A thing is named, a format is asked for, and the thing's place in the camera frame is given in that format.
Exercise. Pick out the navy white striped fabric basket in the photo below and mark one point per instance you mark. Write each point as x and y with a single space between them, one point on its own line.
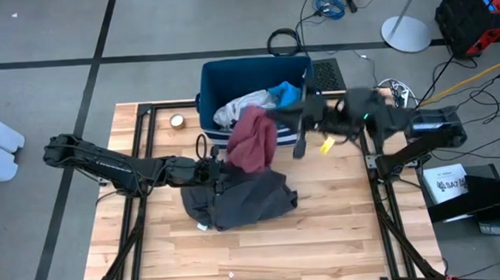
238 78

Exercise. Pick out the white floor lamp stand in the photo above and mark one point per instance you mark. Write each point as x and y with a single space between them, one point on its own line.
405 35

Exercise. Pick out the black metal table frame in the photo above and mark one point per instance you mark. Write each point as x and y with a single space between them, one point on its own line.
145 109

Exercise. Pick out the red black equipment case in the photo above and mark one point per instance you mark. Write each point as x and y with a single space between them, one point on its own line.
466 17

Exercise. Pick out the black side shelf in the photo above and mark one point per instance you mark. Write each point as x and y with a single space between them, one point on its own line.
484 196

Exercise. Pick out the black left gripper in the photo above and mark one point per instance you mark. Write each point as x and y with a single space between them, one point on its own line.
196 172

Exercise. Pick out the black perforated floor mat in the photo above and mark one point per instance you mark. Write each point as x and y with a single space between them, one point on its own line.
328 76

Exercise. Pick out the maroon garment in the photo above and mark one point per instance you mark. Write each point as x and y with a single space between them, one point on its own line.
252 142

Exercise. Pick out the yellow paper tag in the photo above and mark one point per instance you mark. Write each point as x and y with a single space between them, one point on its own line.
327 145

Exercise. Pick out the light grey white garment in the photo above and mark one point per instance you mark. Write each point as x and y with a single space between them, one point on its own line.
240 108

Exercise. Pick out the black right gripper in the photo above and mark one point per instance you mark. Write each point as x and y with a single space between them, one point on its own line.
338 114

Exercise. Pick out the white power strip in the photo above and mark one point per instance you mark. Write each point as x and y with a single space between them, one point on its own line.
402 93

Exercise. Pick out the bright blue garment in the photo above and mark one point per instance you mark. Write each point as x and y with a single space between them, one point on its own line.
286 94

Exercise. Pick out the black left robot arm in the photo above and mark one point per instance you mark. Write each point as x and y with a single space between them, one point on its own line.
105 164

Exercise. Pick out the dark grey trousers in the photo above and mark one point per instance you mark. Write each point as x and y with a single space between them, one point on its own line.
244 200

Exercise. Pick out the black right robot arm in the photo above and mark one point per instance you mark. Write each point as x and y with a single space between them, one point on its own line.
425 126

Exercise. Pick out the white printed cardboard box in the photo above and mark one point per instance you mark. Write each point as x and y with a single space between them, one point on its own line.
443 181

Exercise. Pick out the small white garment label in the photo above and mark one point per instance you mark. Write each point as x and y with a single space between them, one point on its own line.
201 226

